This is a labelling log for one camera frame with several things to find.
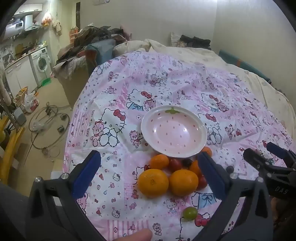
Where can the brown cardboard box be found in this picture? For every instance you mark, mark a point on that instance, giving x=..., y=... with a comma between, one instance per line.
x=71, y=85

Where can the grey stool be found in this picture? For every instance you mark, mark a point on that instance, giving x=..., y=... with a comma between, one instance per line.
x=19, y=117

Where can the pink cartoon printed blanket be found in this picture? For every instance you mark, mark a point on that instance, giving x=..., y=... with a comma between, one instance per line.
x=129, y=92

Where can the pink strawberry print plate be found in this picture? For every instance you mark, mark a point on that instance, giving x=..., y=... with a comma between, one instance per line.
x=175, y=132

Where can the large orange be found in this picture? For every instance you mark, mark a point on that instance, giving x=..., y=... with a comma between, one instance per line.
x=183, y=183
x=153, y=183

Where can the white washing machine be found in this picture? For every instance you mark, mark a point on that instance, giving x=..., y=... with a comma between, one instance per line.
x=41, y=62

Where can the white kitchen cabinet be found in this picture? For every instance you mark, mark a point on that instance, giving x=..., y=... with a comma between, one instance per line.
x=19, y=74

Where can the small mandarin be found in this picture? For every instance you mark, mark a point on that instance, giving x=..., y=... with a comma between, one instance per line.
x=207, y=151
x=159, y=161
x=196, y=167

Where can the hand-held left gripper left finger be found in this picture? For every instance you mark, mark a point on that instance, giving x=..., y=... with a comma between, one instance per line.
x=86, y=173

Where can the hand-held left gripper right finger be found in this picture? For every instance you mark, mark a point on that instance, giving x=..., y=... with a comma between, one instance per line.
x=212, y=176

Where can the person's right hand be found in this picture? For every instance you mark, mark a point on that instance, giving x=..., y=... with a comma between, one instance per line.
x=281, y=215

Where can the dark purple cherry tomato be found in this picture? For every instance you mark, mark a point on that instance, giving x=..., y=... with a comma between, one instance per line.
x=186, y=162

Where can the pile of dark clothes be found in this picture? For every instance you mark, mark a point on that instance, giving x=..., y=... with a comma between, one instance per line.
x=97, y=34

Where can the white water heater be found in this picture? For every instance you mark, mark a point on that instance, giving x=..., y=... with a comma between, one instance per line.
x=19, y=24

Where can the dark clothes on pillow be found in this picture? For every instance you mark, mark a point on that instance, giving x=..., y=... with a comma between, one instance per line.
x=194, y=41

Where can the green grape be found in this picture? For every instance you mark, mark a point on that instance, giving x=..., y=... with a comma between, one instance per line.
x=190, y=213

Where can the white plastic bag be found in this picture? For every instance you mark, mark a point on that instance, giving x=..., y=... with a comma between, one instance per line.
x=31, y=102

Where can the red cherry tomato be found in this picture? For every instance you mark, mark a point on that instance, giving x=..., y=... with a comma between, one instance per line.
x=175, y=164
x=202, y=182

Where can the person's bare leg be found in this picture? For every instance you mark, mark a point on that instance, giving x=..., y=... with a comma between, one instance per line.
x=134, y=235

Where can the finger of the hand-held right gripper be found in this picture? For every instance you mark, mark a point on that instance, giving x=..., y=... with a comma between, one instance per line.
x=254, y=158
x=277, y=150

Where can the wooden chair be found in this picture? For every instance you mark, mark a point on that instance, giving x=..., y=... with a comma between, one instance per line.
x=10, y=148

